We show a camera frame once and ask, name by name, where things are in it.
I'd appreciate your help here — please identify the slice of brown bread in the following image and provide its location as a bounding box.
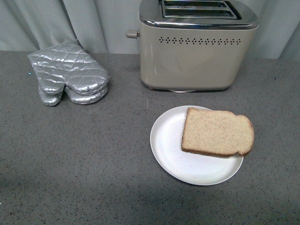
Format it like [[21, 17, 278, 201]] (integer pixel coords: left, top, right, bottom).
[[181, 107, 255, 157]]

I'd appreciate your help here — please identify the white round plate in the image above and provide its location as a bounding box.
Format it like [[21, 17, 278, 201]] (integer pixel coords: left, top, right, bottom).
[[150, 105, 244, 186]]

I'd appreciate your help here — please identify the silver quilted oven mitt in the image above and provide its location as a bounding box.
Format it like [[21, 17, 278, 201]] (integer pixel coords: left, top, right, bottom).
[[28, 42, 109, 95], [39, 86, 108, 106]]

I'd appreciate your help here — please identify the beige two-slot toaster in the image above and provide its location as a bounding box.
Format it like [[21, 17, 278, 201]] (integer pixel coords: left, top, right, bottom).
[[126, 0, 259, 92]]

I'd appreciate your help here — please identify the lower silver quilted oven mitt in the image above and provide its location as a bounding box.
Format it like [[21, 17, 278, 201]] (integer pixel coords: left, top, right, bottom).
[[39, 86, 108, 106]]

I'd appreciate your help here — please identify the upper silver quilted oven mitt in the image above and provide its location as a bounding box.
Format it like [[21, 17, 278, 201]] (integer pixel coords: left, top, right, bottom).
[[28, 42, 109, 95]]

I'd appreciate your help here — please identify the grey pleated curtain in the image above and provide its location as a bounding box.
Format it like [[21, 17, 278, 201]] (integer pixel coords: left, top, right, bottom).
[[0, 0, 300, 61]]

